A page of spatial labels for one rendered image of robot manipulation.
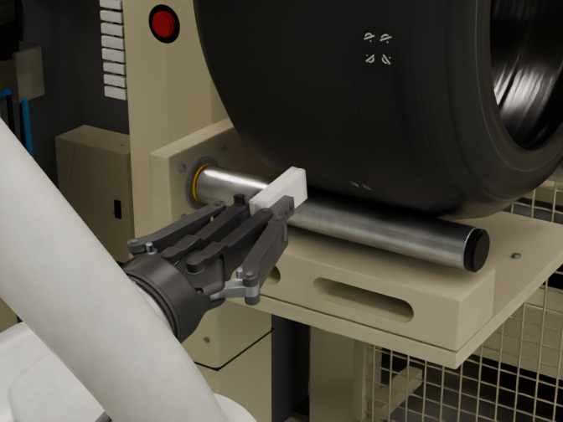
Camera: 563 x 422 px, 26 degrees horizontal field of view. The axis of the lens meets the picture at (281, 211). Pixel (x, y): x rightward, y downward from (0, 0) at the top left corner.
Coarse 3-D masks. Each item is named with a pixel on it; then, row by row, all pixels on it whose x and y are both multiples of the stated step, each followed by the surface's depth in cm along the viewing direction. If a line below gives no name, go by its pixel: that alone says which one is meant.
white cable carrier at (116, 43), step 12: (108, 0) 146; (120, 0) 145; (108, 12) 147; (120, 12) 150; (108, 24) 147; (120, 24) 150; (108, 36) 148; (120, 36) 151; (108, 48) 149; (120, 48) 147; (120, 60) 148; (120, 72) 149; (108, 84) 150; (120, 84) 149; (120, 96) 150
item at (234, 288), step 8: (240, 272) 95; (232, 280) 95; (240, 280) 95; (224, 288) 94; (232, 288) 94; (240, 288) 94; (248, 288) 94; (256, 288) 94; (216, 296) 94; (224, 296) 94; (232, 296) 94; (240, 296) 94; (248, 296) 94
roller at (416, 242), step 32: (224, 192) 134; (320, 192) 130; (288, 224) 132; (320, 224) 129; (352, 224) 126; (384, 224) 124; (416, 224) 123; (448, 224) 122; (416, 256) 124; (448, 256) 121; (480, 256) 121
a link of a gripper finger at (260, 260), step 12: (276, 216) 102; (276, 228) 100; (264, 240) 98; (276, 240) 99; (252, 252) 97; (264, 252) 97; (276, 252) 100; (252, 264) 95; (264, 264) 97; (252, 276) 94; (264, 276) 97; (252, 300) 94
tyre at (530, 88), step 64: (256, 0) 109; (320, 0) 106; (384, 0) 102; (448, 0) 103; (512, 0) 151; (256, 64) 113; (320, 64) 109; (448, 64) 105; (512, 64) 149; (256, 128) 119; (320, 128) 114; (384, 128) 109; (448, 128) 109; (512, 128) 144; (384, 192) 119; (448, 192) 117; (512, 192) 124
